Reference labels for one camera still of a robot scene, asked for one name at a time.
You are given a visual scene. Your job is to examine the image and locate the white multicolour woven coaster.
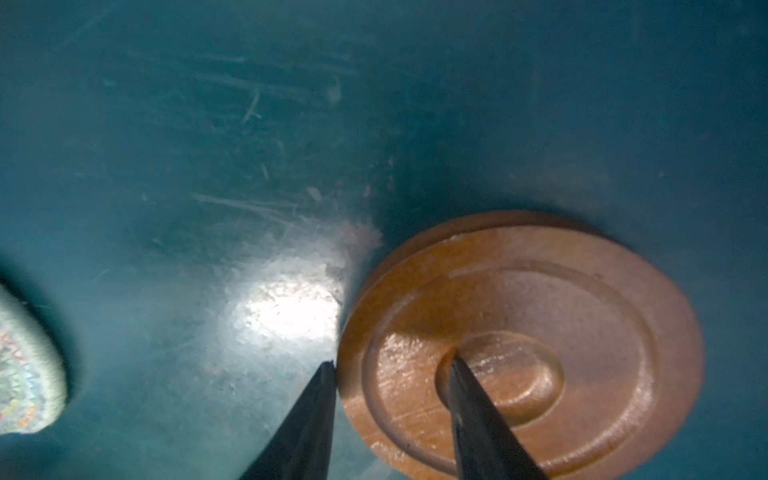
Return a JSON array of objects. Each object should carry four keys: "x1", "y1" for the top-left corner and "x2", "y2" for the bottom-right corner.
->
[{"x1": 1, "y1": 287, "x2": 68, "y2": 435}]

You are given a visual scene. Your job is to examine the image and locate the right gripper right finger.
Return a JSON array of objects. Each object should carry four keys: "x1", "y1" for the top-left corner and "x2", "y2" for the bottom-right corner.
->
[{"x1": 448, "y1": 356, "x2": 548, "y2": 480}]

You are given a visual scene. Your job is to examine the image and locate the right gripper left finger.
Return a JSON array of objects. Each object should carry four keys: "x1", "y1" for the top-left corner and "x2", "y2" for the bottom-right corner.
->
[{"x1": 242, "y1": 361, "x2": 337, "y2": 480}]

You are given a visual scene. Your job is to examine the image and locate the brown wooden round coaster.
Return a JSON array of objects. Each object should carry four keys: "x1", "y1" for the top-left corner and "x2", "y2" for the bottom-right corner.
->
[{"x1": 337, "y1": 211, "x2": 705, "y2": 479}]

